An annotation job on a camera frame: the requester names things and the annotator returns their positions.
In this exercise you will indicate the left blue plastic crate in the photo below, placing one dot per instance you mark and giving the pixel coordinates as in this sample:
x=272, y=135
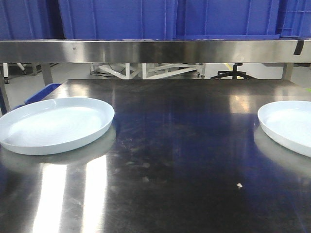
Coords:
x=30, y=20

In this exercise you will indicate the blue bin beside table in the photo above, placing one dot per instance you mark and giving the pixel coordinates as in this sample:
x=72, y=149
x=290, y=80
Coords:
x=41, y=94

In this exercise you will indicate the middle blue plastic crate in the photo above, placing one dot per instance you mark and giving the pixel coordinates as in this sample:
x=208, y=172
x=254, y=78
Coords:
x=119, y=19

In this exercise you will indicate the white metal frame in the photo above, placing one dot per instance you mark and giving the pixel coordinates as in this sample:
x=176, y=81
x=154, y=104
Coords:
x=145, y=71

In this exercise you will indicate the black office chair base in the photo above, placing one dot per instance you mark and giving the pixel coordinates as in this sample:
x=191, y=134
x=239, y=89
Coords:
x=232, y=72

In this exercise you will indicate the right blue plastic crate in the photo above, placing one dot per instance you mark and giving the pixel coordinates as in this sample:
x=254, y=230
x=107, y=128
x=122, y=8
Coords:
x=227, y=19

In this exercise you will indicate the black tape strip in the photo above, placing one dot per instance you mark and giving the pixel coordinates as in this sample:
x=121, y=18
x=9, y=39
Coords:
x=299, y=47

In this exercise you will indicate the far right blue crate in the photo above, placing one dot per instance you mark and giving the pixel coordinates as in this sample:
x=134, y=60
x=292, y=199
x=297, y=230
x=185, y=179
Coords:
x=294, y=19

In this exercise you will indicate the light blue plate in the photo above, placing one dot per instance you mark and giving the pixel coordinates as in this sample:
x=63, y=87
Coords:
x=288, y=123
x=55, y=126

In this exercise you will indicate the stainless steel shelf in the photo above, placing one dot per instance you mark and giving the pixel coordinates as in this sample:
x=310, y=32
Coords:
x=142, y=51

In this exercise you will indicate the blue plastic crate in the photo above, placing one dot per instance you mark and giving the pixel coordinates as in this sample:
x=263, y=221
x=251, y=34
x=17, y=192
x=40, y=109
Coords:
x=227, y=19
x=30, y=20
x=119, y=19

